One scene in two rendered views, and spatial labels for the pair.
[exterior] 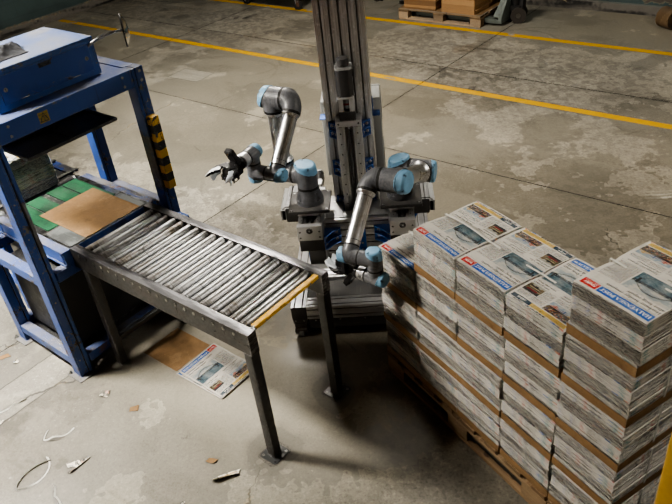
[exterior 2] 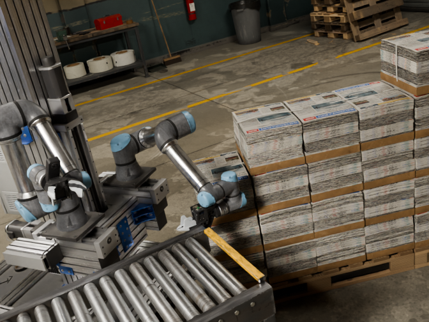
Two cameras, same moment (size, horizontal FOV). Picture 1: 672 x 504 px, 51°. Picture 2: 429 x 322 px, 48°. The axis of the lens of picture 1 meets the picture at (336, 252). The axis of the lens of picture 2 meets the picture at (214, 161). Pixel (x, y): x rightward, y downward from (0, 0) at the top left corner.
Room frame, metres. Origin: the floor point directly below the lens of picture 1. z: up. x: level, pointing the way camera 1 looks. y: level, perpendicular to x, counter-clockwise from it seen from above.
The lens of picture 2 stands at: (1.87, 1.72, 1.94)
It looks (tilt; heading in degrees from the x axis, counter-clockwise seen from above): 25 degrees down; 293
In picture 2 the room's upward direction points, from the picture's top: 11 degrees counter-clockwise
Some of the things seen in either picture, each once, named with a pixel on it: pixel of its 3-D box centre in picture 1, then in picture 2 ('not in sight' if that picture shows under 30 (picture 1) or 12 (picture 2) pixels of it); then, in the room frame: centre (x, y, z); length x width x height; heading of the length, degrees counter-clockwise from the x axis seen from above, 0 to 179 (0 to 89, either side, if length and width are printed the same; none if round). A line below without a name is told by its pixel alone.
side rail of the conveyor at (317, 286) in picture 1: (228, 244); (59, 305); (3.13, 0.56, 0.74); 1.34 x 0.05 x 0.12; 48
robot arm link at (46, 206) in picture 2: (257, 171); (52, 195); (3.18, 0.34, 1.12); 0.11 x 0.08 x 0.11; 58
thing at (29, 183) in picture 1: (16, 167); not in sight; (4.02, 1.90, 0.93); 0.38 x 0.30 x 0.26; 48
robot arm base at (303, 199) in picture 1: (309, 192); (69, 214); (3.35, 0.11, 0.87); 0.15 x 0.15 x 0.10
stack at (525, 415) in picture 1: (487, 356); (302, 215); (2.39, -0.64, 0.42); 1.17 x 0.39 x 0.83; 28
